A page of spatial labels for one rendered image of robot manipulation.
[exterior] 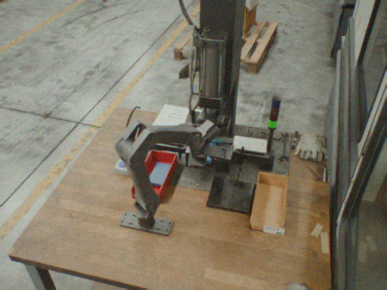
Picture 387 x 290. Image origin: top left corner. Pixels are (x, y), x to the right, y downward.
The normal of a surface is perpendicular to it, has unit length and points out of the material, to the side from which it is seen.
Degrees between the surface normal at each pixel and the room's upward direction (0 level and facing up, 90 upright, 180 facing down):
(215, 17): 90
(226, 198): 0
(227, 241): 0
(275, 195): 0
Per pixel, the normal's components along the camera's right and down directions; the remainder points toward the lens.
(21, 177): 0.00, -0.77
